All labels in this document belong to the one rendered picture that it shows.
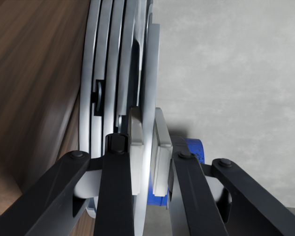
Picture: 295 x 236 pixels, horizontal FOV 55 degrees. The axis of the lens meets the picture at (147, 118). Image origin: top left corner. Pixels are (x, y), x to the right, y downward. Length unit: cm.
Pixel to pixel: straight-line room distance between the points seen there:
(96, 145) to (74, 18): 9
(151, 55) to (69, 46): 5
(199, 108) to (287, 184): 155
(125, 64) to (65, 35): 5
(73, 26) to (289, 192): 368
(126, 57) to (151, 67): 3
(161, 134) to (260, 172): 324
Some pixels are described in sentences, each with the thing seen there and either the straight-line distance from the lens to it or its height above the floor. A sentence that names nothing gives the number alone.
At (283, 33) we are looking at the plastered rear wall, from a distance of 235.
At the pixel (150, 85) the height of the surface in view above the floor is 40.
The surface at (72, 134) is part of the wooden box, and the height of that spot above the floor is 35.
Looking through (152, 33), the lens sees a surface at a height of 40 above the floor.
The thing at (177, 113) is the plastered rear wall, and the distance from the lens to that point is 261.
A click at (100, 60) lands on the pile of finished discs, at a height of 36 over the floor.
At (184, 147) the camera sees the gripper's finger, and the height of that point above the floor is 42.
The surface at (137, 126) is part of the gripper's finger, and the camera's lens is 16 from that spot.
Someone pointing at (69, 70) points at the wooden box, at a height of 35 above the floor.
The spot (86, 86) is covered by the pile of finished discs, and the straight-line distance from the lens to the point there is 20.
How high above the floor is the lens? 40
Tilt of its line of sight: level
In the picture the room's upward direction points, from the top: 95 degrees clockwise
